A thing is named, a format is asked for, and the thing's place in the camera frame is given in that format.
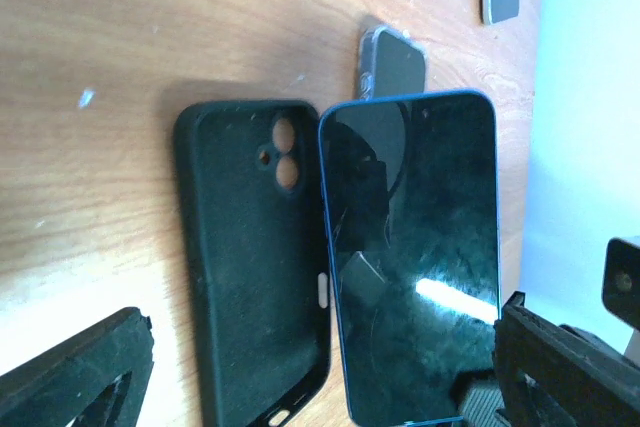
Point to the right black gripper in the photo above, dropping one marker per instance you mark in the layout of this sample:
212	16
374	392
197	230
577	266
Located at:
479	401

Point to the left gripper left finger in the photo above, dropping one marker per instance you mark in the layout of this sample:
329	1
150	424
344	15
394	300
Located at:
98	377

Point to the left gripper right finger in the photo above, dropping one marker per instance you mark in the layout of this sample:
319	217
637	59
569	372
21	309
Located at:
550	375

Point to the dark blue phone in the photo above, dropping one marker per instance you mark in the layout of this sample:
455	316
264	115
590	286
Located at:
410	186

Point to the black phone case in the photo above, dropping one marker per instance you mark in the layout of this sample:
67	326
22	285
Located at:
249	188

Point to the clear magsafe phone case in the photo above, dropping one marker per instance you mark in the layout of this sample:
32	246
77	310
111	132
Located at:
366	63

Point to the blue smartphone black screen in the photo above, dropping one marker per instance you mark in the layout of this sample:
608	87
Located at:
400	65

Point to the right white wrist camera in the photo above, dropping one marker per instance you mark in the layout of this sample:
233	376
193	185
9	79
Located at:
621	282

